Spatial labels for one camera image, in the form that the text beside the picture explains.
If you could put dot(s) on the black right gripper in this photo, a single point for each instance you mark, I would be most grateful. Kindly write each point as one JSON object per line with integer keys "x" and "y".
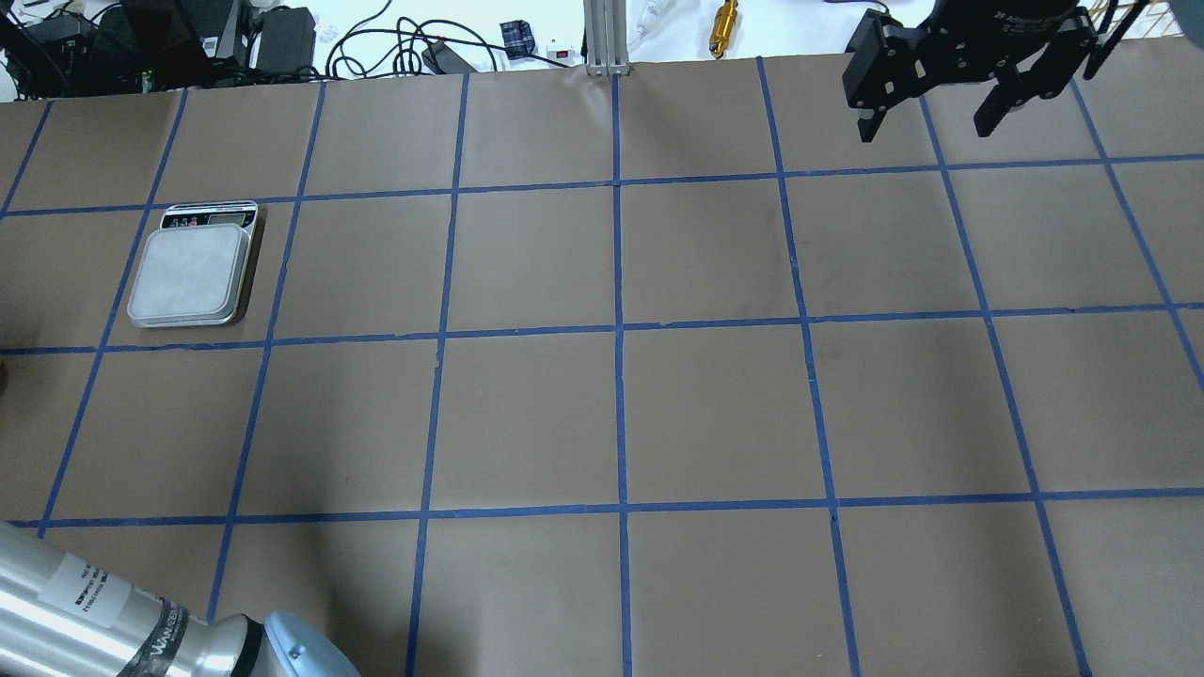
{"x": 1014, "y": 21}

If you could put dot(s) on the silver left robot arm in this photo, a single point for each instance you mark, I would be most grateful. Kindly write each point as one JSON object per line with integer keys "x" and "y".
{"x": 63, "y": 616}

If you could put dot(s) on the gold cylindrical connector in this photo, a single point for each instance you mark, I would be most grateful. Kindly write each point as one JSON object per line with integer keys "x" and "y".
{"x": 723, "y": 29}

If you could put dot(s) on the small blue black box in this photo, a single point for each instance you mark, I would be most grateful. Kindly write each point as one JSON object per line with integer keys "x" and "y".
{"x": 518, "y": 39}

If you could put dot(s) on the black power adapter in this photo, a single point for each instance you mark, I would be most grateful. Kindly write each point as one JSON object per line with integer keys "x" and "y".
{"x": 286, "y": 40}

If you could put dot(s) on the silver digital kitchen scale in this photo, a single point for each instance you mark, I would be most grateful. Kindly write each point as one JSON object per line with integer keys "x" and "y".
{"x": 192, "y": 271}

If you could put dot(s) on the black electronics box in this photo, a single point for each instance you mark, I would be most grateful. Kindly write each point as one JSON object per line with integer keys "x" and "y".
{"x": 54, "y": 51}

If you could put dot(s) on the aluminium profile post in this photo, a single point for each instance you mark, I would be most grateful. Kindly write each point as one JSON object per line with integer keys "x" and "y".
{"x": 605, "y": 51}

